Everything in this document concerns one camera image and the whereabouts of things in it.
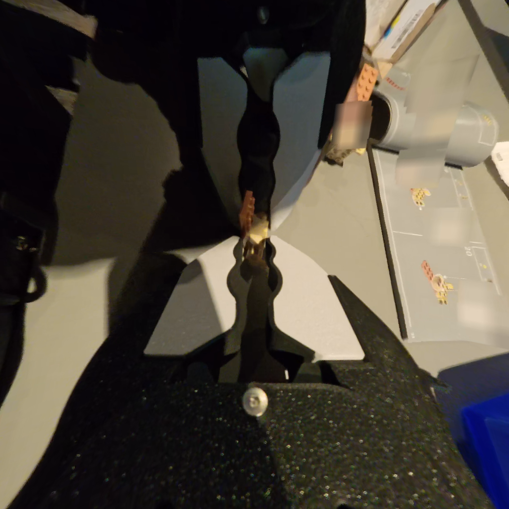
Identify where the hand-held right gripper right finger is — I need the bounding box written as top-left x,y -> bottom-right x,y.
270,235 -> 366,363

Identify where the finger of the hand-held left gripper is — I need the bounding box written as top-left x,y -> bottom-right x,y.
197,55 -> 250,231
270,53 -> 331,231

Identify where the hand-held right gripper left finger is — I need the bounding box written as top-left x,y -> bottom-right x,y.
143,236 -> 243,358

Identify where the tan brick assembly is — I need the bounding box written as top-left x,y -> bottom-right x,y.
243,213 -> 273,265

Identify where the blue plastic bin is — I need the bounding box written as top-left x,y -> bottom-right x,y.
435,350 -> 509,509

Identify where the grey desk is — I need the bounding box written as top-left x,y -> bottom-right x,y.
0,60 -> 509,509

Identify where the orange and tan brick model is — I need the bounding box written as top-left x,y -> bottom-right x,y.
322,64 -> 378,167

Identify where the dark printed cardboard box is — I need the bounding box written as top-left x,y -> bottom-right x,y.
364,0 -> 450,64

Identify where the grey instruction booklet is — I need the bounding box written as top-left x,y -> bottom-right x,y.
368,56 -> 509,343

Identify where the empty white paper bag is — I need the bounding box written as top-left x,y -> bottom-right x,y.
491,141 -> 509,179

